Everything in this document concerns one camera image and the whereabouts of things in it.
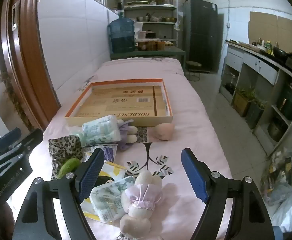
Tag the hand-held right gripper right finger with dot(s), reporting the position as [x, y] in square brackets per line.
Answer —
[194, 177]

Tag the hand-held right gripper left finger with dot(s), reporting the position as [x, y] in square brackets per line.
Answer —
[89, 177]

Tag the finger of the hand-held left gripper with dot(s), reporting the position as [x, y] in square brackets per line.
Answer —
[28, 138]
[9, 136]

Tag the yellow white packet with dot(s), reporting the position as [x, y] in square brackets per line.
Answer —
[91, 213]
[111, 168]

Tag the green fuzzy scrunchie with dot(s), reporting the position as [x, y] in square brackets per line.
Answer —
[68, 167]

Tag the floral tissue pack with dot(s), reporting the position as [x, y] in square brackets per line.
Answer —
[106, 197]
[101, 130]

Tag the white packet purple print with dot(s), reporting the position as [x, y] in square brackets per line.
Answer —
[108, 152]

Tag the leopard print scrunchie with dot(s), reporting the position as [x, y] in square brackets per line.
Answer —
[66, 150]

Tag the plush bear pink dress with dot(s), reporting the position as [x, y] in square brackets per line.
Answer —
[141, 197]

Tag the beige makeup sponge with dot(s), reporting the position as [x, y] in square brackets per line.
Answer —
[164, 131]

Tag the plush bear lavender dress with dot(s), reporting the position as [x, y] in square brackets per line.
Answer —
[129, 137]

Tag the shallow cardboard box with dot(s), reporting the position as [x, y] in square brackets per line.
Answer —
[126, 100]

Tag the potted plant yellow planter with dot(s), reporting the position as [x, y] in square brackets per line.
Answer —
[242, 102]

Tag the clear plastic bag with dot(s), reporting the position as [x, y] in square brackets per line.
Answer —
[283, 172]

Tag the potted plant dark planter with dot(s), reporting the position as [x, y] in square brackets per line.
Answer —
[255, 112]

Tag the metal pot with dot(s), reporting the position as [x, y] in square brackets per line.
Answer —
[277, 131]

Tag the small round stool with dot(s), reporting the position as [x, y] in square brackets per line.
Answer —
[194, 65]

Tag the dark green pot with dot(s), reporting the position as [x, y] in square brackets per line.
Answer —
[289, 100]

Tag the green low table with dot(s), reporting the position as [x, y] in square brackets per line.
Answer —
[156, 52]

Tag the kitchen counter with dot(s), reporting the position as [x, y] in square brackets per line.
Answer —
[260, 62]

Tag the row of jars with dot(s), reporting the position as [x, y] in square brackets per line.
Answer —
[153, 45]

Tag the blue water jug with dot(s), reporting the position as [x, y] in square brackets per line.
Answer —
[121, 33]

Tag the dark refrigerator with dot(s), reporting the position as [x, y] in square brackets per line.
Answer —
[200, 35]

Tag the black wok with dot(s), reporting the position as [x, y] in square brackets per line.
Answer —
[282, 52]

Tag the cardboard sheet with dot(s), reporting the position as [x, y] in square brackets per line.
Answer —
[273, 30]

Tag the green shelf unit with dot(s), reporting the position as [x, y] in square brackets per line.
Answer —
[151, 7]

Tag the wooden door frame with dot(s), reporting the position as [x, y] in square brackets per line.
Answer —
[18, 67]

